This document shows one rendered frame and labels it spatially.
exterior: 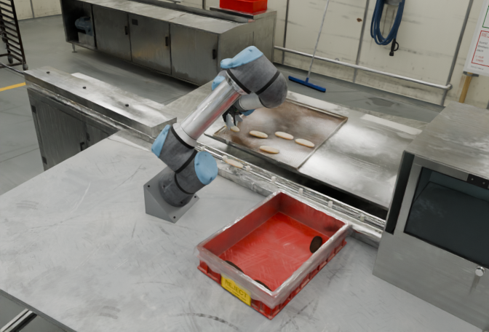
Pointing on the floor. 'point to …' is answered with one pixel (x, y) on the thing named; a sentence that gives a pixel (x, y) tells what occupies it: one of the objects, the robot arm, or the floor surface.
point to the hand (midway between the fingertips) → (231, 124)
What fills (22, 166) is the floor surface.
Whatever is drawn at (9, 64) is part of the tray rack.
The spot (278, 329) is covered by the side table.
